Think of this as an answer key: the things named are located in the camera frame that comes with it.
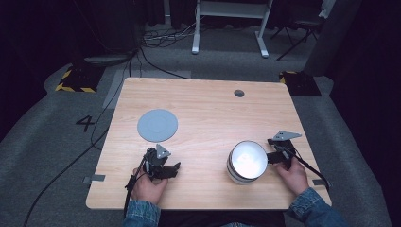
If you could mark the grey table grommet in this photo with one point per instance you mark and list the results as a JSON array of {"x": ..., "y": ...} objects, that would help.
[{"x": 239, "y": 93}]

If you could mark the white striped cup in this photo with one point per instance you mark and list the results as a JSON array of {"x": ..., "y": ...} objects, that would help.
[{"x": 247, "y": 160}]

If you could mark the black yellow striped base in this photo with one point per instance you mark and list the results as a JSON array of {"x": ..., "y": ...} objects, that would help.
[
  {"x": 301, "y": 83},
  {"x": 80, "y": 78}
]

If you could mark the black folding stand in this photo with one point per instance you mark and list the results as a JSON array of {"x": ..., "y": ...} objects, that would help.
[{"x": 302, "y": 26}]

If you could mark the grey pillar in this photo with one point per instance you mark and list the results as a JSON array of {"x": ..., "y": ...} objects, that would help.
[{"x": 334, "y": 34}]

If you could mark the grey round coaster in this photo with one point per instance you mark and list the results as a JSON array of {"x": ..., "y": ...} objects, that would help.
[{"x": 157, "y": 125}]

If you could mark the person's left hand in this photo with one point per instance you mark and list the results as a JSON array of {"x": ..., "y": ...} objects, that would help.
[{"x": 147, "y": 189}]

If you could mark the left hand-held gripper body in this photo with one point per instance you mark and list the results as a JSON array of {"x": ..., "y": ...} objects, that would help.
[{"x": 154, "y": 160}]

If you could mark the white desk frame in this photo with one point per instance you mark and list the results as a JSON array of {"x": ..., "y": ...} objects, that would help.
[{"x": 231, "y": 8}]

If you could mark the grey stand foot plate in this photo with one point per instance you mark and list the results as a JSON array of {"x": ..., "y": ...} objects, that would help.
[{"x": 108, "y": 60}]

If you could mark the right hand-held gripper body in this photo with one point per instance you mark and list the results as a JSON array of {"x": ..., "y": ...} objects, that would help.
[{"x": 286, "y": 148}]

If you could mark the grey tape strip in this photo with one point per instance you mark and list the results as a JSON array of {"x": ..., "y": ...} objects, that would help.
[
  {"x": 96, "y": 178},
  {"x": 320, "y": 182}
]

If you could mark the person's right hand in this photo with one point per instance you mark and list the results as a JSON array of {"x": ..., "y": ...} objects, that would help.
[{"x": 295, "y": 178}]

